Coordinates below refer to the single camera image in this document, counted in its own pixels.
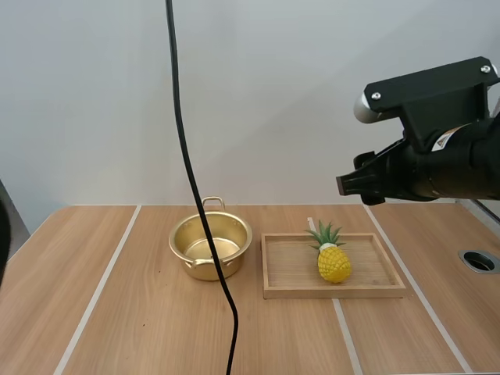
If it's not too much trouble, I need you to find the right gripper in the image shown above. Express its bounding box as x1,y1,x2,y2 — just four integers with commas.
336,138,431,206

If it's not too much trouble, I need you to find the yellow toy pineapple green crown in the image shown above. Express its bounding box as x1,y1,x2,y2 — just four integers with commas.
304,220,352,285

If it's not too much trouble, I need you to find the shallow wooden tray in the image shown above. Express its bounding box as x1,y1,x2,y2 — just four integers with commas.
260,232,408,301

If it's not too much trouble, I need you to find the gold pot with two handles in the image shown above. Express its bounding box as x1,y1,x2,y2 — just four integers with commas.
168,196,254,282

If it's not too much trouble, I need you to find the black cable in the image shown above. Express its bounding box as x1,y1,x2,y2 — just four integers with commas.
165,0,241,375

